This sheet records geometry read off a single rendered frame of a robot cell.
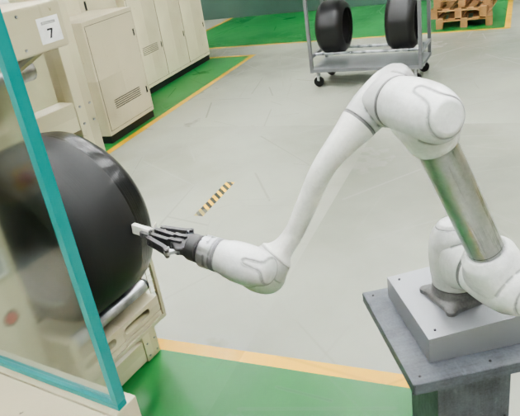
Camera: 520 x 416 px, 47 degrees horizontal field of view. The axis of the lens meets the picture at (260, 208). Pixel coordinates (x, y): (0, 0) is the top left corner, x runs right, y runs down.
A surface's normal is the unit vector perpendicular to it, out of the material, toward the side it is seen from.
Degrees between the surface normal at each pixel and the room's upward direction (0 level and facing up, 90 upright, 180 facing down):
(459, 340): 90
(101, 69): 90
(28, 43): 90
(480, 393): 90
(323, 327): 0
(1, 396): 0
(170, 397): 0
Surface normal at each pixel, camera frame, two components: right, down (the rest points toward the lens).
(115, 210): 0.76, -0.19
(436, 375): -0.14, -0.89
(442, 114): 0.33, 0.26
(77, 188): 0.54, -0.51
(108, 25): 0.92, 0.04
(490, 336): 0.14, 0.42
